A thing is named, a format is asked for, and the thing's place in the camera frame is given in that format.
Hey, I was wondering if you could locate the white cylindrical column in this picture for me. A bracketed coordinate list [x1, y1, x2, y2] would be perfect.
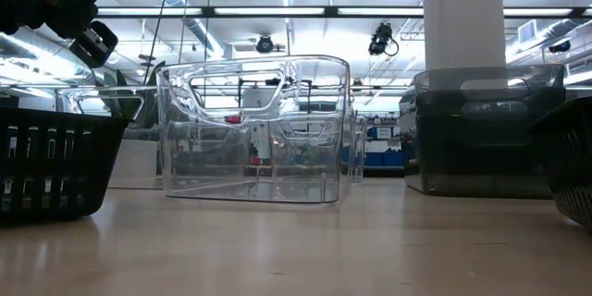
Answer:
[423, 0, 508, 90]

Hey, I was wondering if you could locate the round black hanging camera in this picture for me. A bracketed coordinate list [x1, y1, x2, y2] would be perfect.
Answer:
[255, 33, 281, 55]

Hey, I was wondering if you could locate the thin black cable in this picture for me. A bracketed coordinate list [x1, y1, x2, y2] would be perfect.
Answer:
[143, 0, 176, 85]

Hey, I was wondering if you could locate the small black slotted basket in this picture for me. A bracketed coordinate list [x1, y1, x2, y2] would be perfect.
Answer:
[0, 106, 130, 228]

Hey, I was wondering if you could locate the smoky gray plastic bin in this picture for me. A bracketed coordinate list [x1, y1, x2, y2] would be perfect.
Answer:
[405, 63, 566, 199]

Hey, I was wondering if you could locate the black hanging device with cable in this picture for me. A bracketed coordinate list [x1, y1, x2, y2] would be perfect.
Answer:
[368, 21, 400, 56]

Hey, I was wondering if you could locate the blue storage shelf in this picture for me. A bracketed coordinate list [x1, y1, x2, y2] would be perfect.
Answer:
[364, 122, 408, 170]

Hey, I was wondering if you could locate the clear plastic bin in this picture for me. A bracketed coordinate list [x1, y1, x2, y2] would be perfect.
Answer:
[155, 54, 357, 205]
[55, 85, 161, 124]
[341, 114, 370, 184]

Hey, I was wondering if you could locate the black horizontal frame bar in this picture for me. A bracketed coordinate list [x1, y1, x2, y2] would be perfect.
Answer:
[94, 6, 592, 20]

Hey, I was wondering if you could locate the black mesh basket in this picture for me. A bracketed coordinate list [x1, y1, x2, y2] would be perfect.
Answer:
[526, 96, 592, 230]

